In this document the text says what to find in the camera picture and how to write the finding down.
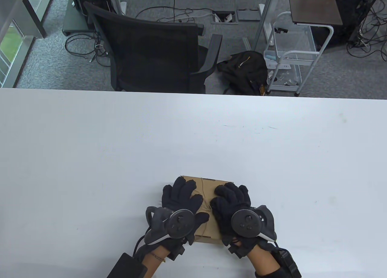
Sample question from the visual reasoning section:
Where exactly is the person's right hand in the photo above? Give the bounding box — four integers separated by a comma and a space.
210, 183, 272, 259

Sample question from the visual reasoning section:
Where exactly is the person's left hand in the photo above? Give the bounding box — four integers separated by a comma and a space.
157, 177, 210, 256

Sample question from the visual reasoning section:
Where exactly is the thin tan string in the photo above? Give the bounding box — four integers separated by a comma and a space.
197, 178, 213, 238

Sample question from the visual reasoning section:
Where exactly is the brown cardboard box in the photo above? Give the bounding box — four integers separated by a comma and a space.
180, 175, 235, 245

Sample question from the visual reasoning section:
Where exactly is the person's right forearm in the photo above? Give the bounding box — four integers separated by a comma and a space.
248, 246, 280, 278

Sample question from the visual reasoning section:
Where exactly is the person's left forearm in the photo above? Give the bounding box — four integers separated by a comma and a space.
142, 247, 170, 278

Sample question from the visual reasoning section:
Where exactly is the open floor outlet box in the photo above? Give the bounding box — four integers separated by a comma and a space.
211, 11, 239, 24

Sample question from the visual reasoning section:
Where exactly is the grey handheld controller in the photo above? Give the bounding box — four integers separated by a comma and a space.
145, 206, 195, 246
231, 205, 277, 241

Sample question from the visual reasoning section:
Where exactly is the black backpack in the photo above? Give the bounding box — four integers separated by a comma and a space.
216, 50, 269, 96

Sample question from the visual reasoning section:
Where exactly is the black mesh office chair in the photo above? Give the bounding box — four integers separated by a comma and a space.
84, 2, 223, 94

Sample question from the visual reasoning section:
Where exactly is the grey metal desk leg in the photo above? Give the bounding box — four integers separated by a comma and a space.
253, 0, 276, 50

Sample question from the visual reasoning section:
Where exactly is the grey floor cover plate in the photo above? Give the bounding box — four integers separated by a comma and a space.
237, 8, 260, 21

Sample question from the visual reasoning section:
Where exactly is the grey base platform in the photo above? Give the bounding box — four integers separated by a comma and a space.
62, 0, 91, 37

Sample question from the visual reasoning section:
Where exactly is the dark brown desk top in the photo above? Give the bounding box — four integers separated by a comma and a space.
287, 0, 343, 25

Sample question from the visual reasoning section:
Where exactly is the grey pillar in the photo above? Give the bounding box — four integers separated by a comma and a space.
0, 0, 47, 38

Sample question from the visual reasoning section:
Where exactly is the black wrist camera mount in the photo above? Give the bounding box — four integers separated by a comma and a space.
168, 243, 185, 261
228, 243, 242, 259

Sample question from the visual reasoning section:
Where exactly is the black strapped wrist pack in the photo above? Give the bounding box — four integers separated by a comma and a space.
107, 253, 148, 278
255, 248, 302, 278

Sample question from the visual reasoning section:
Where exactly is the white wire cart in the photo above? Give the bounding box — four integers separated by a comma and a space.
264, 11, 334, 97

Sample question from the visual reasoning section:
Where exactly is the black floor cable tangle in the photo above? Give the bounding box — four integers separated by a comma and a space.
65, 33, 112, 67
346, 0, 387, 62

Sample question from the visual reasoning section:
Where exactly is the long black floor cable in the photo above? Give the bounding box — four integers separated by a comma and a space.
135, 0, 218, 21

